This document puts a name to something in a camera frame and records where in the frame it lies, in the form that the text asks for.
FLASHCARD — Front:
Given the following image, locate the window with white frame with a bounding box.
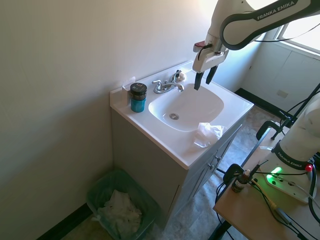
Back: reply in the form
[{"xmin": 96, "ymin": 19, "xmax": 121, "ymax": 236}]
[{"xmin": 275, "ymin": 14, "xmax": 320, "ymax": 56}]

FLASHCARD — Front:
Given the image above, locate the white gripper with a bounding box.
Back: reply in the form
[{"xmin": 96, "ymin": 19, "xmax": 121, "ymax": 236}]
[{"xmin": 192, "ymin": 47, "xmax": 230, "ymax": 91}]

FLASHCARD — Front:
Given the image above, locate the brown dropper bottle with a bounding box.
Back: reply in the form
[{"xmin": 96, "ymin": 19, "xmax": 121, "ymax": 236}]
[{"xmin": 231, "ymin": 169, "xmax": 252, "ymax": 194}]

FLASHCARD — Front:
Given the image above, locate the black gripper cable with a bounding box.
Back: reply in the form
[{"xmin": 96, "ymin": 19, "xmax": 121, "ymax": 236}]
[{"xmin": 196, "ymin": 23, "xmax": 320, "ymax": 61}]

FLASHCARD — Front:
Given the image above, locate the white vanity cabinet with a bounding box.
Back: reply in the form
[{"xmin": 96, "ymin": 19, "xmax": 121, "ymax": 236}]
[{"xmin": 109, "ymin": 59, "xmax": 255, "ymax": 171}]

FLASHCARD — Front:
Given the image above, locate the white tissues pile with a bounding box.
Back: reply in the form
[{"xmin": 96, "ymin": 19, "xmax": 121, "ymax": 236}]
[{"xmin": 90, "ymin": 189, "xmax": 143, "ymax": 240}]

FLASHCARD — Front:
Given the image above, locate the blue jar with black lid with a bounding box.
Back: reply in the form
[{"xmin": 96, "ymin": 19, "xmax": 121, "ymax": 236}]
[{"xmin": 129, "ymin": 82, "xmax": 148, "ymax": 113}]

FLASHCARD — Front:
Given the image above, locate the small white package box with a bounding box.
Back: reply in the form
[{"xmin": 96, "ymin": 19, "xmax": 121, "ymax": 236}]
[{"xmin": 121, "ymin": 75, "xmax": 137, "ymax": 101}]

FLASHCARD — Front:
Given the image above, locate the chrome two-handle faucet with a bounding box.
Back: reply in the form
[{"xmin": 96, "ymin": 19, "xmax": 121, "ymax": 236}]
[{"xmin": 151, "ymin": 70, "xmax": 185, "ymax": 95}]

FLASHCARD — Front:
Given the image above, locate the yellow cable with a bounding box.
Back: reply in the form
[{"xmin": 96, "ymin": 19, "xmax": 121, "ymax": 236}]
[{"xmin": 251, "ymin": 177, "xmax": 279, "ymax": 211}]

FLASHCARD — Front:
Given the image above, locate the white tissue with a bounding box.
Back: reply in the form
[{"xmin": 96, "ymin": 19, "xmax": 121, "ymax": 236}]
[{"xmin": 193, "ymin": 122, "xmax": 227, "ymax": 149}]

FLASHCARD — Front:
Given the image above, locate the trash bin with green bag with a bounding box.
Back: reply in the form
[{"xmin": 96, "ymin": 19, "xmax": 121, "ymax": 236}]
[{"xmin": 86, "ymin": 168, "xmax": 161, "ymax": 240}]

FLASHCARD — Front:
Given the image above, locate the black table clamp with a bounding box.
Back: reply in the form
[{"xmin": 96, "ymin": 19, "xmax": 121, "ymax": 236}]
[
  {"xmin": 222, "ymin": 163, "xmax": 245, "ymax": 184},
  {"xmin": 255, "ymin": 119, "xmax": 292, "ymax": 141}
]

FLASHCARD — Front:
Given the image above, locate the grey vanity cabinet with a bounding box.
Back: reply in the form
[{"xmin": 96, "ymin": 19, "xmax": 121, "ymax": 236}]
[{"xmin": 110, "ymin": 104, "xmax": 244, "ymax": 230}]

